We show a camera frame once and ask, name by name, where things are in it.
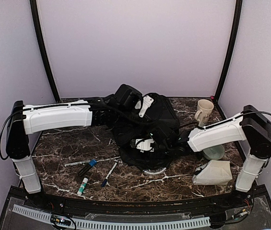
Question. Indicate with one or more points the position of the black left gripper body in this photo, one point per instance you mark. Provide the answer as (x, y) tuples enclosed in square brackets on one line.
[(125, 117)]

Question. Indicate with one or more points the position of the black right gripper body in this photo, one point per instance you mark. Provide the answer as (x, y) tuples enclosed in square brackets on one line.
[(164, 149)]

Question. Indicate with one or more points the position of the black student backpack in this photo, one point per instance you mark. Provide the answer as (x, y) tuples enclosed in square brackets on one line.
[(161, 111)]

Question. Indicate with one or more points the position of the white paper tissue pack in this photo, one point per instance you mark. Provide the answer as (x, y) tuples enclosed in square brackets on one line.
[(213, 173)]

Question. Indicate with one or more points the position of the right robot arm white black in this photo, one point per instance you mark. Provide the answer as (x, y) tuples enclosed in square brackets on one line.
[(250, 126)]

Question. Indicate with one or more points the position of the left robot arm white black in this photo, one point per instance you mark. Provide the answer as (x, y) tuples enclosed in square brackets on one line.
[(25, 120)]

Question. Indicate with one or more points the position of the pale green ceramic bowl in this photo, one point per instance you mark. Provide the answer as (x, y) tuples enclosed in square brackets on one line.
[(214, 153)]

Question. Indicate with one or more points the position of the black marker blue cap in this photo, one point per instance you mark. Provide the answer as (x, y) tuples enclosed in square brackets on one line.
[(87, 167)]

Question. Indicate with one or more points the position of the white ceramic mug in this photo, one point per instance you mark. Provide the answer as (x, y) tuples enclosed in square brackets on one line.
[(204, 110)]

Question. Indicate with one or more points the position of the white pen blue cap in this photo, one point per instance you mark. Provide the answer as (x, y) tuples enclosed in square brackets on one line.
[(108, 175)]

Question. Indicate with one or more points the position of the thin white pen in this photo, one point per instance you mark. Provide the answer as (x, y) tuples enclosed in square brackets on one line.
[(77, 163)]

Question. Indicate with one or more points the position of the white green glue stick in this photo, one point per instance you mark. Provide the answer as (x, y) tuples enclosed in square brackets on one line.
[(82, 186)]

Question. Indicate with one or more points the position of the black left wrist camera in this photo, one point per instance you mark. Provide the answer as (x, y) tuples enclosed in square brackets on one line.
[(128, 95)]

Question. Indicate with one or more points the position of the white slotted cable duct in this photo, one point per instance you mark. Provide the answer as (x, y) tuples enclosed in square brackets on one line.
[(82, 224)]

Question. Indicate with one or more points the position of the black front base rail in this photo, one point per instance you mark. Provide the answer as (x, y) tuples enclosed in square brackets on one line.
[(212, 205)]

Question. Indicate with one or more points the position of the black left corner post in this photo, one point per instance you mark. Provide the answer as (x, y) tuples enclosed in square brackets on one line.
[(42, 49)]

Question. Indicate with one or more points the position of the black corner post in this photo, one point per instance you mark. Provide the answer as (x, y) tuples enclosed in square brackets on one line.
[(230, 50), (42, 49)]

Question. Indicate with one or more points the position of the black right corner post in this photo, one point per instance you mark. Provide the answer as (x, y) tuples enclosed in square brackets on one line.
[(230, 50)]

